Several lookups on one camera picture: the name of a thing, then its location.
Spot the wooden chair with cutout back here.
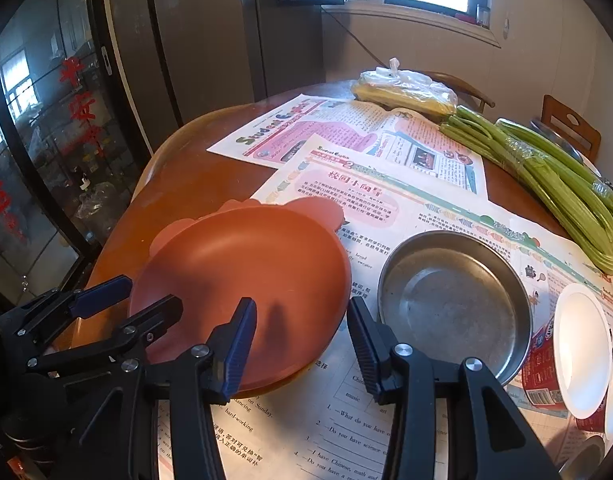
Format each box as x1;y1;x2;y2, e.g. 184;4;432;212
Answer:
541;94;602;163

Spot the wooden chair with curved back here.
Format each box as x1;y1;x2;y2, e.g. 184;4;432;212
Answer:
426;71;497;113

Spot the colourful pink headline newspaper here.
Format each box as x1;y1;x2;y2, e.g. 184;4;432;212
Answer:
206;92;488;197

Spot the small steel cup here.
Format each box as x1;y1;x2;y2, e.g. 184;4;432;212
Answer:
559;435;607;480

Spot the colourful green bordered newspaper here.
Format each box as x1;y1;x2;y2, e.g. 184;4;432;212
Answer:
251;134;613;341

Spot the black cable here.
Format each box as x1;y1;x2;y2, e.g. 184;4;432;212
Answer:
333;12;387;68

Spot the celery bundle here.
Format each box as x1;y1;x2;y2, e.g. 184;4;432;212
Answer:
439;105;613;276

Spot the plastic bag of yellow food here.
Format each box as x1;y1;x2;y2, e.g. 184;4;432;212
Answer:
353;57;459;116

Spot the glass door with red decals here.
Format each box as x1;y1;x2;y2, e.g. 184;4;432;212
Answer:
0;0;152;311

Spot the orange plastic plate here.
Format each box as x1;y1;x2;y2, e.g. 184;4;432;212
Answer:
129;197;353;395

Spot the short grey refrigerator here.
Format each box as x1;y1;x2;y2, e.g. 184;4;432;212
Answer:
101;0;184;133

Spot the green stalk vegetable bundle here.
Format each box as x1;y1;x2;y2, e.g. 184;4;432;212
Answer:
495;117;613;221

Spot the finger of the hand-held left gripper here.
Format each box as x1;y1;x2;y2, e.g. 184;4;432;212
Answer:
0;275;133;356
26;294;184;376

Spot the tall grey refrigerator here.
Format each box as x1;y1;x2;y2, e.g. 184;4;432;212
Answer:
146;0;327;111

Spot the red printed package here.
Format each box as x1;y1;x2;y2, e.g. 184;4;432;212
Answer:
521;322;609;433

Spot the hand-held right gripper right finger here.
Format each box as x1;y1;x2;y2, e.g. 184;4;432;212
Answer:
346;296;562;480

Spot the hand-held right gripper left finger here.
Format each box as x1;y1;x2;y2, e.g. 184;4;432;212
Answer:
61;297;258;480

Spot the newspaper with exercise text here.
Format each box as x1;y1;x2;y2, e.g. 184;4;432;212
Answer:
156;320;449;480

